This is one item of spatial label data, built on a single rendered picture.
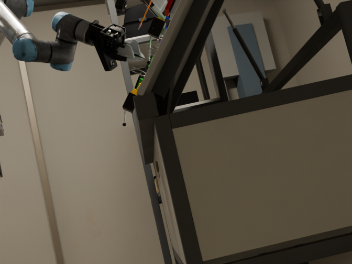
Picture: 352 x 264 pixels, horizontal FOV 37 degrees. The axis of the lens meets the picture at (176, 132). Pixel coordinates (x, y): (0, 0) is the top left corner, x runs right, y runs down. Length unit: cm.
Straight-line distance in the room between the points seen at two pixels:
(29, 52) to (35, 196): 228
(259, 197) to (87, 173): 273
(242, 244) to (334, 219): 24
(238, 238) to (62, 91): 292
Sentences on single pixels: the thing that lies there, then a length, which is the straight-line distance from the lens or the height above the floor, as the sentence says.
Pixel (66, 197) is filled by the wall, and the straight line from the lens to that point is 395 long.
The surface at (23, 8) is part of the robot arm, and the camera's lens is 216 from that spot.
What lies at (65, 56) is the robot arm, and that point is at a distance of 186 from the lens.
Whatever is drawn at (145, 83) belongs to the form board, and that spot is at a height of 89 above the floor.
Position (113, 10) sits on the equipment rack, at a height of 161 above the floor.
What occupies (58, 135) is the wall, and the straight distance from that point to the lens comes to 401.
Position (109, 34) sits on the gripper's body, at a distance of 175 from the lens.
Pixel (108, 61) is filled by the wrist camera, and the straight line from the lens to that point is 182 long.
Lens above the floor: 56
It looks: 8 degrees up
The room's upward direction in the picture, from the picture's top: 13 degrees counter-clockwise
